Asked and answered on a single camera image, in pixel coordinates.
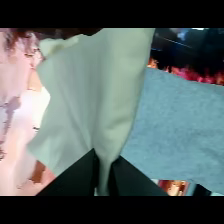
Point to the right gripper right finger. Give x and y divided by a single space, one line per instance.
133 181

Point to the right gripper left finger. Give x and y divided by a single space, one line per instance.
78 180

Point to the pale green garment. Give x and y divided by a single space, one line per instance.
90 100

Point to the grey-blue garment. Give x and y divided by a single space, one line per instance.
180 133

